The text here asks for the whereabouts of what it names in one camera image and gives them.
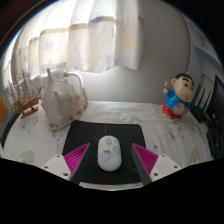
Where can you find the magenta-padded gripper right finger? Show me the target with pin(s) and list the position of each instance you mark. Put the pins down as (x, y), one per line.
(145, 158)

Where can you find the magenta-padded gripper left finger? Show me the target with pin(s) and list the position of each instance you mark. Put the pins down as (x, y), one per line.
(77, 157)

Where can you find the white cartoon-print computer mouse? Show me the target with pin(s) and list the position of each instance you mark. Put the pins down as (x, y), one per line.
(109, 153)

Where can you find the black mouse pad green lines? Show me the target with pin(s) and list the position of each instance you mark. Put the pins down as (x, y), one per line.
(86, 131)

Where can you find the white printed tablecloth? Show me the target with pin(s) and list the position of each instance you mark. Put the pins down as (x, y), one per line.
(170, 136)

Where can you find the large white conch shell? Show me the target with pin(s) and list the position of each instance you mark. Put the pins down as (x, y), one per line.
(61, 103)

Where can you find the cartoon boy figure clock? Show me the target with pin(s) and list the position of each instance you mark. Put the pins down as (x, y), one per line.
(178, 96)

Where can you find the wooden model sailing ship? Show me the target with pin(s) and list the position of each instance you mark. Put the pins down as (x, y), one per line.
(26, 105)

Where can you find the black box device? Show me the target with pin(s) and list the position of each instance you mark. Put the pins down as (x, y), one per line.
(216, 140)

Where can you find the black keyboard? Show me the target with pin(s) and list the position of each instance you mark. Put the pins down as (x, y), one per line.
(6, 128)

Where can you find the orange wooden chair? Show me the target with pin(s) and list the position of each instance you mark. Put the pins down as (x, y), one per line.
(2, 111)

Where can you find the white sheer curtain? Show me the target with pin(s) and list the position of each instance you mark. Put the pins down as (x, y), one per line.
(83, 36)

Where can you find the white wall shelf unit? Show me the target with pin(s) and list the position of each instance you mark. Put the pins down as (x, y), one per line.
(206, 55)

